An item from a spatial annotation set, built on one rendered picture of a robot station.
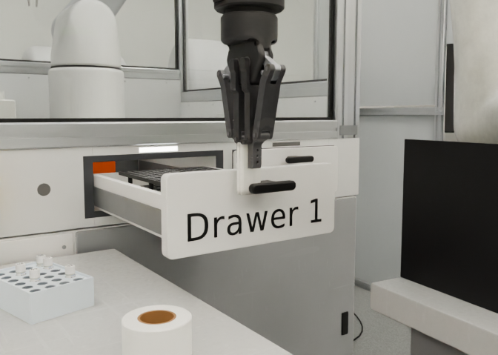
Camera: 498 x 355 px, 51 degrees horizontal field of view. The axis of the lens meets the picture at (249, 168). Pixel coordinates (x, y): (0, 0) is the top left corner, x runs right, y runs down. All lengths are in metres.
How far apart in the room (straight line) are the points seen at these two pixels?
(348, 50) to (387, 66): 1.63
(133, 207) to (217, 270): 0.37
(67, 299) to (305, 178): 0.37
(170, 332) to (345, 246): 0.89
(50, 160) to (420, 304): 0.64
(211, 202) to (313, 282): 0.65
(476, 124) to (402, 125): 1.94
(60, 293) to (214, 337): 0.20
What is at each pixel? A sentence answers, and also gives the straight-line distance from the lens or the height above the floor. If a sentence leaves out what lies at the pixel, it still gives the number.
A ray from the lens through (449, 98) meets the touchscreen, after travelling 1.45.
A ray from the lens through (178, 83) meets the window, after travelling 1.07.
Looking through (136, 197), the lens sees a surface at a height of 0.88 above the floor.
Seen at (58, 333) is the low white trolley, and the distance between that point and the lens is 0.65.
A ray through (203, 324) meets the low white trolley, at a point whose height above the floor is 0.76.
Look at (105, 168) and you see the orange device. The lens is 1.38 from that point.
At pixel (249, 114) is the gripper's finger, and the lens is 0.68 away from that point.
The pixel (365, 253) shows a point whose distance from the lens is 3.15.
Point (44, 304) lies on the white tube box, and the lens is 0.69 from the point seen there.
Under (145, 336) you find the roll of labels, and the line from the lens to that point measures 0.53.
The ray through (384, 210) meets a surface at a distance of 2.99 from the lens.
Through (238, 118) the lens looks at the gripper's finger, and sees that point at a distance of 0.71.
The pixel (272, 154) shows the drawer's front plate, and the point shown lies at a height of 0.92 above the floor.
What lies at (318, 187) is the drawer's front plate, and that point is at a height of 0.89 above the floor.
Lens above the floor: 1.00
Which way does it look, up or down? 6 degrees down
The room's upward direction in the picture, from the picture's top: straight up
